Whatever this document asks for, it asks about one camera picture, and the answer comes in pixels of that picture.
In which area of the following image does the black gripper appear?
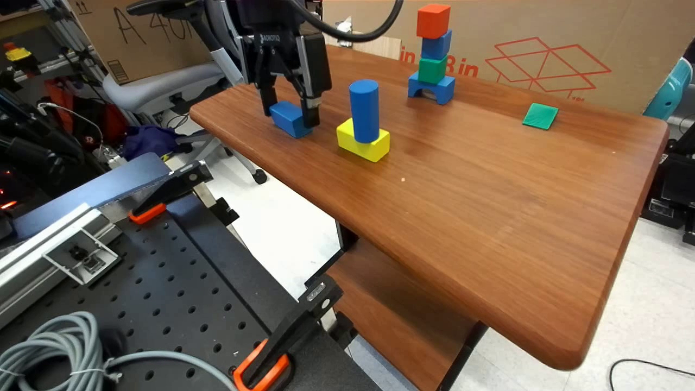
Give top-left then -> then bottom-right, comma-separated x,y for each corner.
241,0 -> 334,129

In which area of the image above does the blue rectangular block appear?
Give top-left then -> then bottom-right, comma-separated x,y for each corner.
267,100 -> 315,141

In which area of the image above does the blue cylinder block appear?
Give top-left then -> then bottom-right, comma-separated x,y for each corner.
349,79 -> 384,146

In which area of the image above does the yellow rectangular block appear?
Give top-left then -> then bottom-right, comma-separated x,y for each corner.
334,114 -> 394,166

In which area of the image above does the green cube block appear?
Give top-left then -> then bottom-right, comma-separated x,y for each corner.
418,54 -> 450,86

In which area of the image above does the blue cube block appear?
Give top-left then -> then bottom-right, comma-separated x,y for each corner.
419,29 -> 456,63

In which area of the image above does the blue arch block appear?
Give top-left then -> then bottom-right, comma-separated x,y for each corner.
406,70 -> 458,109

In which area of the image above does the orange cube block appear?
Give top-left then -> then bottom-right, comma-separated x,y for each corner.
415,2 -> 455,42

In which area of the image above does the green flat block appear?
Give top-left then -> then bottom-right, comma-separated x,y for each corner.
521,100 -> 564,132

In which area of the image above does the grey office chair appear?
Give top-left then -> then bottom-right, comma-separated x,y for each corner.
101,0 -> 271,186

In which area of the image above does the dark blue cloth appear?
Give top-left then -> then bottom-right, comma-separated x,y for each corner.
118,122 -> 197,162

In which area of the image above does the cardboard box black lettering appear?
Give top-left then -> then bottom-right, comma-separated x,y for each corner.
68,0 -> 223,86

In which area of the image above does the blue-grey metal beam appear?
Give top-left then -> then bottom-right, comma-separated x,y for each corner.
12,150 -> 174,244

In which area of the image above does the black perforated breadboard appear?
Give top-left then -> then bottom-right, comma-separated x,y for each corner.
0,194 -> 381,391

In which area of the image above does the wooden table base board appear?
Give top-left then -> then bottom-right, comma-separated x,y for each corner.
325,238 -> 489,391

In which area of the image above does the cardboard box red print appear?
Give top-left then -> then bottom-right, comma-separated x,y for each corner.
321,0 -> 695,120

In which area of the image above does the teal chair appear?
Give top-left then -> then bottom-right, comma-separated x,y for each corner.
643,57 -> 695,122

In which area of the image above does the black equipment case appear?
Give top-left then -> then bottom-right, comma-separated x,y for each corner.
641,120 -> 695,246

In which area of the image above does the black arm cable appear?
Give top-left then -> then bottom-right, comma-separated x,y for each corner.
284,0 -> 408,44

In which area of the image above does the black clamp orange handle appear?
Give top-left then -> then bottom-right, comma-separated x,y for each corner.
231,274 -> 349,391
127,158 -> 217,227

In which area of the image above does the black machine with cables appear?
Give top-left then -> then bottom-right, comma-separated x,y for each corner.
0,70 -> 127,191

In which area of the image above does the aluminium extrusion rail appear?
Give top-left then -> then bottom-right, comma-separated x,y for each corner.
0,201 -> 127,331

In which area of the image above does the grey coiled cable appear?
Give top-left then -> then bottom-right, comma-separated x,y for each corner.
0,308 -> 243,391

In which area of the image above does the thin black floor cable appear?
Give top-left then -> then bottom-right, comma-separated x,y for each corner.
607,353 -> 695,391

